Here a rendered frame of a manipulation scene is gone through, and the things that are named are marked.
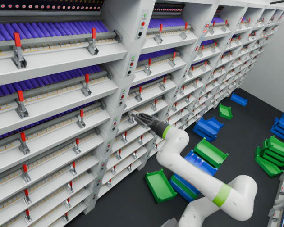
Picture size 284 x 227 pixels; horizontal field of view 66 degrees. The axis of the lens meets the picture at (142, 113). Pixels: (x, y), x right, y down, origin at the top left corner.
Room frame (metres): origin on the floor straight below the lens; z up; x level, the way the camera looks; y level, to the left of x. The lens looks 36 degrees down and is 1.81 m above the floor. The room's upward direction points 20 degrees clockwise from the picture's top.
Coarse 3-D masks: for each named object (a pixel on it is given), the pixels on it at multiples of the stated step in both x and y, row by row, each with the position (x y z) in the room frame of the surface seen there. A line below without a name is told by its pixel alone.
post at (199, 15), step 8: (184, 8) 1.60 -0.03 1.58; (192, 8) 1.57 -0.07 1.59; (200, 8) 1.55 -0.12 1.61; (208, 8) 1.53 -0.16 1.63; (216, 8) 1.59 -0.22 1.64; (192, 16) 1.56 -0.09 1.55; (200, 16) 1.54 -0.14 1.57; (208, 16) 1.53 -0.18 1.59; (200, 24) 1.53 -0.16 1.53; (184, 48) 1.55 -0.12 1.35; (192, 48) 1.52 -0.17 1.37; (176, 72) 1.54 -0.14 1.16; (176, 88) 1.53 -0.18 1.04; (168, 96) 1.53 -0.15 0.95; (160, 112) 1.53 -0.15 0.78; (168, 112) 1.58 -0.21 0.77
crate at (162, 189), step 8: (152, 176) 1.51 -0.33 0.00; (160, 176) 1.55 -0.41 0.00; (152, 184) 1.41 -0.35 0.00; (160, 184) 1.45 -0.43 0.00; (168, 184) 1.46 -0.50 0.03; (152, 192) 1.32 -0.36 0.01; (160, 192) 1.35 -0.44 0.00; (168, 192) 1.39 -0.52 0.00; (176, 192) 1.36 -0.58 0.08; (160, 200) 1.24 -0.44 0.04
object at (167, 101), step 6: (162, 102) 1.50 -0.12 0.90; (168, 102) 1.52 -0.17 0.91; (144, 108) 1.32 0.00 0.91; (150, 108) 1.36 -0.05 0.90; (162, 108) 1.45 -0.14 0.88; (150, 114) 1.30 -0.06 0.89; (126, 120) 1.12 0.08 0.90; (120, 126) 1.05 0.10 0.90; (126, 126) 1.08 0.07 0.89; (132, 126) 1.14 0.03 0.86; (120, 132) 1.03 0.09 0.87
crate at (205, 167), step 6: (192, 150) 1.65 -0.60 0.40; (186, 156) 1.59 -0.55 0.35; (192, 156) 1.65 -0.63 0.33; (192, 162) 1.58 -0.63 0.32; (198, 162) 1.61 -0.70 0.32; (204, 162) 1.59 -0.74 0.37; (204, 168) 1.55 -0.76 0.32; (210, 168) 1.55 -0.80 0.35; (216, 168) 1.53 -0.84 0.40; (210, 174) 1.50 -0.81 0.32
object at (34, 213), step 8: (80, 176) 0.86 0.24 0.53; (88, 176) 0.89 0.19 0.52; (96, 176) 0.89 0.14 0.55; (72, 184) 0.79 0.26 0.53; (80, 184) 0.81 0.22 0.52; (56, 192) 0.70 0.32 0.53; (64, 192) 0.72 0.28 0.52; (72, 192) 0.74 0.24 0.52; (40, 200) 0.62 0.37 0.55; (48, 200) 0.64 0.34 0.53; (56, 200) 0.66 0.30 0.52; (32, 208) 0.57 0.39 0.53; (40, 208) 0.59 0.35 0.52; (48, 208) 0.61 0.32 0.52; (16, 216) 0.50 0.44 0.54; (24, 216) 0.52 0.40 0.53; (32, 216) 0.54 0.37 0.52; (40, 216) 0.55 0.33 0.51; (8, 224) 0.46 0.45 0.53; (16, 224) 0.47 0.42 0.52; (24, 224) 0.49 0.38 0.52
